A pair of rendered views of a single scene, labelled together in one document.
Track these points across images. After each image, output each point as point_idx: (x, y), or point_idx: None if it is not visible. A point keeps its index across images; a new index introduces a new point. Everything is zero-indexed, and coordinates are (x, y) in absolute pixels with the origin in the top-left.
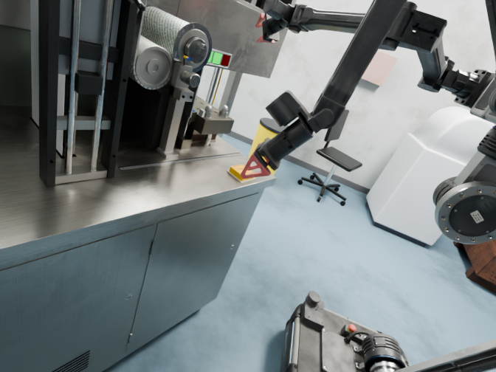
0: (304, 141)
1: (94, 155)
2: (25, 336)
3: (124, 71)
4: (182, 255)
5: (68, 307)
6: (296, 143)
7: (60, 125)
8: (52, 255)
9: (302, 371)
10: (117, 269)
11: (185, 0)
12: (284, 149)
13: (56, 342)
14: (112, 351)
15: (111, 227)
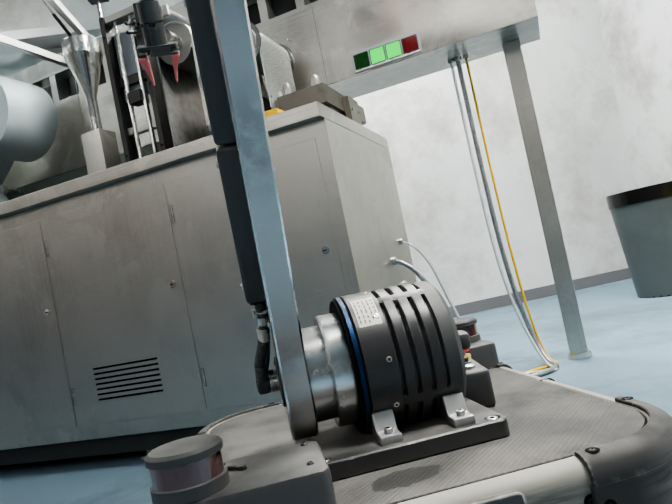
0: (140, 12)
1: (152, 148)
2: (98, 288)
3: (148, 78)
4: (221, 239)
5: (119, 268)
6: (140, 19)
7: (131, 131)
8: (96, 203)
9: (270, 409)
10: (147, 235)
11: (322, 23)
12: (142, 32)
13: (121, 313)
14: (187, 388)
15: (114, 173)
